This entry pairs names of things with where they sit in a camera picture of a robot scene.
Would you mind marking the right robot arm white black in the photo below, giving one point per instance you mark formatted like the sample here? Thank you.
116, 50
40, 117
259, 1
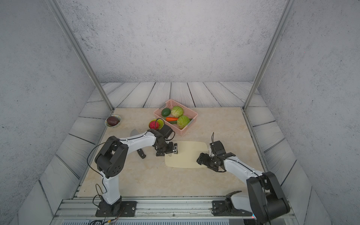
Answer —
265, 198

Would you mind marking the left aluminium frame post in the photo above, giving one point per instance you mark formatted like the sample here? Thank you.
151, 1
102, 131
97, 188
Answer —
61, 20

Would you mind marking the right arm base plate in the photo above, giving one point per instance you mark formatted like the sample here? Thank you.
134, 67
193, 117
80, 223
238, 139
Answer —
226, 208

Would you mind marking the lime green bowl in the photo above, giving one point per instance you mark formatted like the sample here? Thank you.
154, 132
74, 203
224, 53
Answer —
160, 121

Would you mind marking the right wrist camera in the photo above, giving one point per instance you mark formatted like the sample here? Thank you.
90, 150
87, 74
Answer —
217, 148

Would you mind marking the green cabbage rear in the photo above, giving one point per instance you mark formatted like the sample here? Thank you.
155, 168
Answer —
177, 111

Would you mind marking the right aluminium frame post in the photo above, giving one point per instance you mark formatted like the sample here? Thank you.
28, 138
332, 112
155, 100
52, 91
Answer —
270, 51

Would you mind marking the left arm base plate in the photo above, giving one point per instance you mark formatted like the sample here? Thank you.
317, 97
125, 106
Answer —
118, 209

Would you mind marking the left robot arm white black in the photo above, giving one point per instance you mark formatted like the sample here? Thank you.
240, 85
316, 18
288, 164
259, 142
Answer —
111, 158

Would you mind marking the aluminium frame post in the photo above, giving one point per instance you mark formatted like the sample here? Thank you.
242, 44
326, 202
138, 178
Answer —
270, 51
61, 20

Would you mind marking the cream plastic cutting board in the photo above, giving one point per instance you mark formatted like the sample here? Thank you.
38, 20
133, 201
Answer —
188, 153

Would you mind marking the green cabbage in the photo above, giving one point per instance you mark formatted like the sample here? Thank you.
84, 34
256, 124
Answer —
183, 121
177, 111

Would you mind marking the orange carrot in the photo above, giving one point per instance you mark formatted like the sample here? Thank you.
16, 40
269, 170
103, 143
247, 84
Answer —
171, 119

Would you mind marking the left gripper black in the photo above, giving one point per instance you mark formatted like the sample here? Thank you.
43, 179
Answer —
161, 152

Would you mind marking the cleaver knife black handle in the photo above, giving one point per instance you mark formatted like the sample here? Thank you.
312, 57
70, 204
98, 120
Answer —
140, 152

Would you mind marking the dark brown fruit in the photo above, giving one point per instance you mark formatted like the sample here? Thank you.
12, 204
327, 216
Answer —
112, 121

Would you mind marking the aluminium front rail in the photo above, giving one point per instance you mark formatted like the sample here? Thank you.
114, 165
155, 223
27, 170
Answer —
150, 211

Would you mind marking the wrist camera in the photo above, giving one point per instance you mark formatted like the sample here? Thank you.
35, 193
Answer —
175, 148
217, 148

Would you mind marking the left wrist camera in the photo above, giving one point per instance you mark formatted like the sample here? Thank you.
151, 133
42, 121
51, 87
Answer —
175, 148

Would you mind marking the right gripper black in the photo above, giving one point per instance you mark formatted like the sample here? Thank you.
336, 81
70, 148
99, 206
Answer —
205, 161

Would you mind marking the patterned ceramic bowl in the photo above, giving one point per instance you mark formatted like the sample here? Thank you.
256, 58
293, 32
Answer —
117, 124

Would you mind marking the green cabbage front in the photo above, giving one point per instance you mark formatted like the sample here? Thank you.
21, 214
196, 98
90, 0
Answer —
183, 121

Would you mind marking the dark green avocado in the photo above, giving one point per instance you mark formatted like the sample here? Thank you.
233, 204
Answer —
166, 112

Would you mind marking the red pink fruit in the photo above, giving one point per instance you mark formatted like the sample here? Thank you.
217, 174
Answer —
154, 125

